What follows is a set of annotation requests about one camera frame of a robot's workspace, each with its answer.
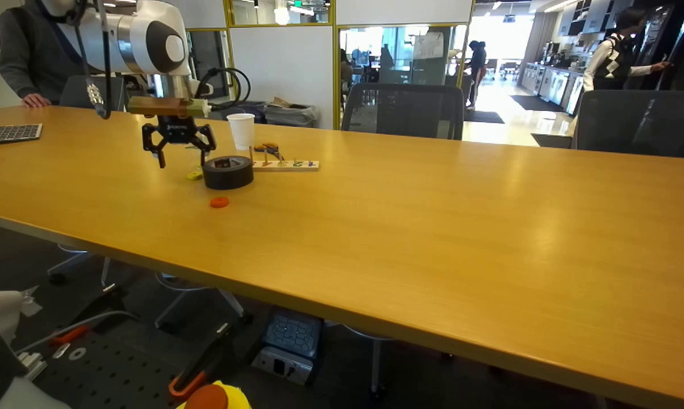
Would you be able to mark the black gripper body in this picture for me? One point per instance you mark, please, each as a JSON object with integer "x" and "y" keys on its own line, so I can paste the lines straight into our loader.
{"x": 178, "y": 129}

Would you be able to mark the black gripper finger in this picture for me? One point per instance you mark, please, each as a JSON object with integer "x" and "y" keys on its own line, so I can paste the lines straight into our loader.
{"x": 205, "y": 143}
{"x": 155, "y": 146}

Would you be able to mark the round yellow block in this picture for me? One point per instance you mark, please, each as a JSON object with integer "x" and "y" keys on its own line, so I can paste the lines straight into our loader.
{"x": 197, "y": 176}

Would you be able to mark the round orange block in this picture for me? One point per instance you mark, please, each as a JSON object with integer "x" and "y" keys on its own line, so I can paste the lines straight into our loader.
{"x": 219, "y": 203}

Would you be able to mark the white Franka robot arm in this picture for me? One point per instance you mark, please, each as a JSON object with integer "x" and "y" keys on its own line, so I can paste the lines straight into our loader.
{"x": 139, "y": 36}

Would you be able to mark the white paper cup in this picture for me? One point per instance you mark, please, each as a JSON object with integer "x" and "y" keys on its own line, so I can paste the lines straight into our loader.
{"x": 241, "y": 131}

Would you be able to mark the wooden number peg board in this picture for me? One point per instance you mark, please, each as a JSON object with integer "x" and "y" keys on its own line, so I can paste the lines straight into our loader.
{"x": 296, "y": 163}

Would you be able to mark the grey office chair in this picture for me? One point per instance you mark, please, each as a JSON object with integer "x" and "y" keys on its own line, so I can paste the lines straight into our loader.
{"x": 639, "y": 121}
{"x": 77, "y": 94}
{"x": 405, "y": 110}

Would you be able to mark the grey chair base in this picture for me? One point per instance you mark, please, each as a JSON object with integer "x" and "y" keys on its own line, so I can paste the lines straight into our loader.
{"x": 197, "y": 297}
{"x": 77, "y": 265}

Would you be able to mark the grey computer keyboard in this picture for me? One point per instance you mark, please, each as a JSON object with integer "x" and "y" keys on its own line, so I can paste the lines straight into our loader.
{"x": 8, "y": 135}

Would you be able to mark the person in dark jacket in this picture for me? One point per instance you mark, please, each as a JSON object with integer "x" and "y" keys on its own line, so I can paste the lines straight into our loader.
{"x": 35, "y": 53}

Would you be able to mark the grey box under table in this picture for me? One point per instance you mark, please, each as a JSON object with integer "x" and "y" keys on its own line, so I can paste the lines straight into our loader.
{"x": 291, "y": 342}

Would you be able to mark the black orange clamp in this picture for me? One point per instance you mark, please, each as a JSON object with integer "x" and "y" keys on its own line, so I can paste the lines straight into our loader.
{"x": 200, "y": 360}

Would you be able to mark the black perforated mounting board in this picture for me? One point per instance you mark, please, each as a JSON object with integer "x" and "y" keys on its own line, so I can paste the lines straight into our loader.
{"x": 114, "y": 371}

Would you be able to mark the yellow red emergency stop button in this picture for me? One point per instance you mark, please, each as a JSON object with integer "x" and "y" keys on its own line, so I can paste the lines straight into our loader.
{"x": 219, "y": 397}

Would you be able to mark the distant standing person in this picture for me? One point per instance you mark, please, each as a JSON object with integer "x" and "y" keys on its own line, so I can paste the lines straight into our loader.
{"x": 479, "y": 70}

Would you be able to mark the person in black vest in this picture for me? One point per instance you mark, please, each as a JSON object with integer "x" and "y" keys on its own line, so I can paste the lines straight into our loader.
{"x": 616, "y": 60}

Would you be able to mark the black glass door refrigerator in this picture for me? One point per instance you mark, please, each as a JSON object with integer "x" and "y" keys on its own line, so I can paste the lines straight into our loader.
{"x": 683, "y": 45}

